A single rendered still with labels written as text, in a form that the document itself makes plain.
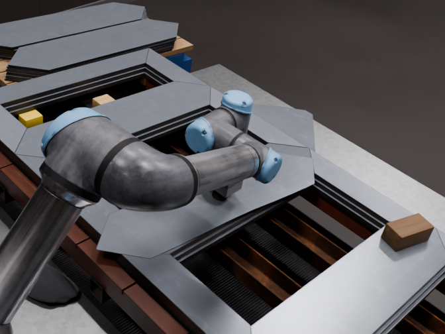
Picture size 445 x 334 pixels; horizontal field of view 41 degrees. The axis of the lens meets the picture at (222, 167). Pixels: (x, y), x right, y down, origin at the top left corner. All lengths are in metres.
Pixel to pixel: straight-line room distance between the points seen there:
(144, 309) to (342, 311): 0.44
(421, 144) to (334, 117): 0.56
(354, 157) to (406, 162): 1.57
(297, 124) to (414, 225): 0.68
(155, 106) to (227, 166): 0.83
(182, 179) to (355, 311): 0.59
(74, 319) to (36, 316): 0.09
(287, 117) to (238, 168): 0.98
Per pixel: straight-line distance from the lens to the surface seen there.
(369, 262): 1.53
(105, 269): 1.41
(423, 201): 2.00
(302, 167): 1.77
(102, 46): 2.31
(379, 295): 1.46
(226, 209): 1.54
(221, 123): 1.33
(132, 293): 1.36
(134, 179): 0.95
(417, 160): 3.70
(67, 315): 1.51
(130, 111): 1.89
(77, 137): 1.00
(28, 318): 1.52
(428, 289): 1.58
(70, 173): 1.00
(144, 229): 1.46
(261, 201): 1.60
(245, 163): 1.20
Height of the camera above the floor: 1.85
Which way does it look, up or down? 36 degrees down
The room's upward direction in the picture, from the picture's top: 10 degrees clockwise
